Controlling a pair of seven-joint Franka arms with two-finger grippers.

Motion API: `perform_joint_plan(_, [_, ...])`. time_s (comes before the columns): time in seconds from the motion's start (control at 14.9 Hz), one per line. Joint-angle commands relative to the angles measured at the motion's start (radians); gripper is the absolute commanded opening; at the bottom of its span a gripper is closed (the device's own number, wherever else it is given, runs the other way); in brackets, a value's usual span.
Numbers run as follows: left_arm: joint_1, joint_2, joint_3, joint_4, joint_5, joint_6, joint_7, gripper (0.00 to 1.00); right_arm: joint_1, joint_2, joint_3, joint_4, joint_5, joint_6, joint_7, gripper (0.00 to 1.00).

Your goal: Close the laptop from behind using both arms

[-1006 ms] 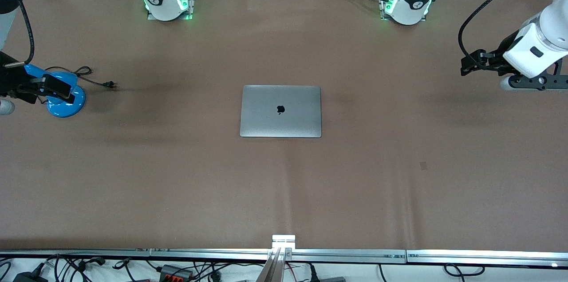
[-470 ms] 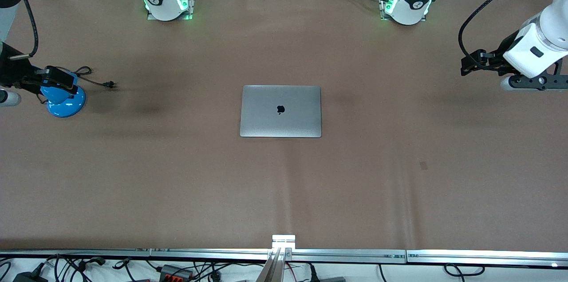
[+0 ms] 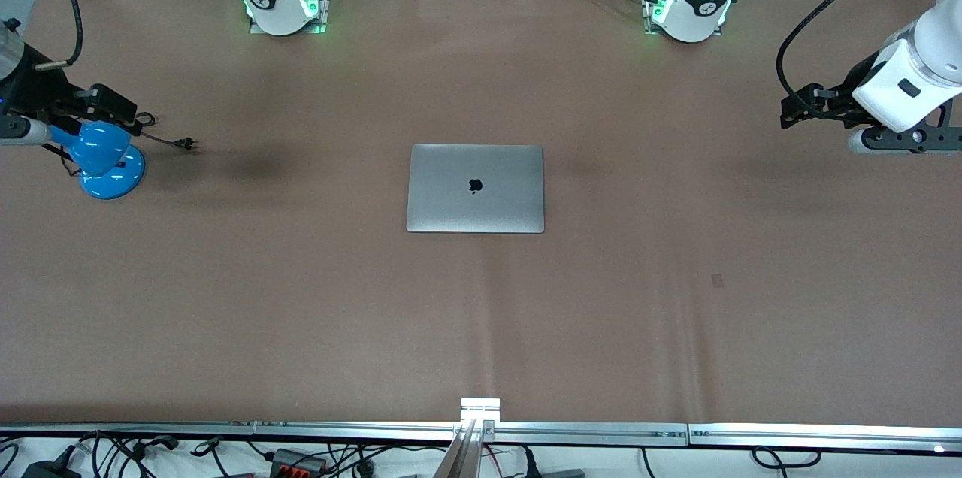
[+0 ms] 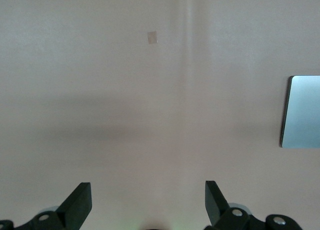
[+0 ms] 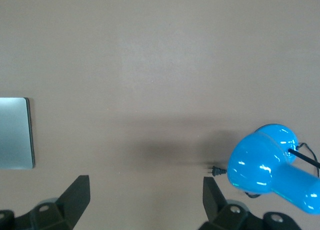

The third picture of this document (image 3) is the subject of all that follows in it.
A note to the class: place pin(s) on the black power adapter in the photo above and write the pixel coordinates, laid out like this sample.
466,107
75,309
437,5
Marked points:
49,470

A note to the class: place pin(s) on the grey connector block orange levers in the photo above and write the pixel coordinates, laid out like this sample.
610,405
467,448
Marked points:
297,461

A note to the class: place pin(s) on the aluminium edge rail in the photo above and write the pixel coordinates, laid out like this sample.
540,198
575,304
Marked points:
586,431
827,437
128,429

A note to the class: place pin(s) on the silver laptop with apple logo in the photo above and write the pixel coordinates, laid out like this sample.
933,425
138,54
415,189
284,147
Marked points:
451,200

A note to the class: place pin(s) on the brown table cover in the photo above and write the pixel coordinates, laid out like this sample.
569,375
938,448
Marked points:
301,297

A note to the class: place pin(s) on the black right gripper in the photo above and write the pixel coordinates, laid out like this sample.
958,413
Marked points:
34,87

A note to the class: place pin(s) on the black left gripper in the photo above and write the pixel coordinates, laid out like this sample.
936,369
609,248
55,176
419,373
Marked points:
840,98

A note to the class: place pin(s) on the blue desk lamp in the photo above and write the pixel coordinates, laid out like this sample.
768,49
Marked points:
113,170

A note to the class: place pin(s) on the aluminium bracket with strut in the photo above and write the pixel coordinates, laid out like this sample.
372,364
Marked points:
479,410

